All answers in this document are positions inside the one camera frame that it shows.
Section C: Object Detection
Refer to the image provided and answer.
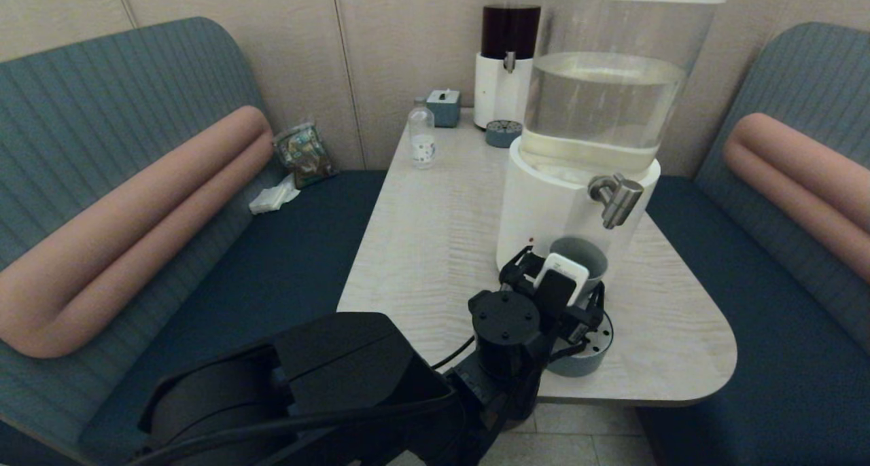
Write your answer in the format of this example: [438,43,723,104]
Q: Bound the blue-grey tissue box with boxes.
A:
[427,89,462,128]

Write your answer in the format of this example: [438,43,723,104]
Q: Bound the large clear water dispenser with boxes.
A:
[496,0,729,297]

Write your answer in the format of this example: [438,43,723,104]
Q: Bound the metal water dispenser tap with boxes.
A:
[589,173,646,230]

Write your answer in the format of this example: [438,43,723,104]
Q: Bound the grey-blue plastic cup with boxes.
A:
[549,236,610,285]

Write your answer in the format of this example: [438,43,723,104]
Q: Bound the dark drink dispenser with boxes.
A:
[474,0,546,130]

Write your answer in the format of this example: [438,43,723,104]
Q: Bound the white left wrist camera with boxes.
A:
[534,252,591,308]

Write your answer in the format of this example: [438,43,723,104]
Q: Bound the green printed snack bag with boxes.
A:
[273,120,336,189]

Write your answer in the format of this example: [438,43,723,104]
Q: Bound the dark blue seat cushion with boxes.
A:
[636,175,870,466]
[78,170,388,466]

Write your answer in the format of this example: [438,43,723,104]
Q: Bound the clear bottle with white label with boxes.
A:
[408,98,436,169]

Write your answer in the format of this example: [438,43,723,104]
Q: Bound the large round perforated drip tray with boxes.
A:
[544,310,614,378]

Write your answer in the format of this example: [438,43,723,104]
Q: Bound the crumpled white tissue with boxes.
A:
[248,173,302,215]

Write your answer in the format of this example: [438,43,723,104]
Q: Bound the small round drip tray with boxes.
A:
[485,120,523,149]

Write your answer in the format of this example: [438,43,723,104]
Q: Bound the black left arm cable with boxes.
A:
[122,337,476,466]

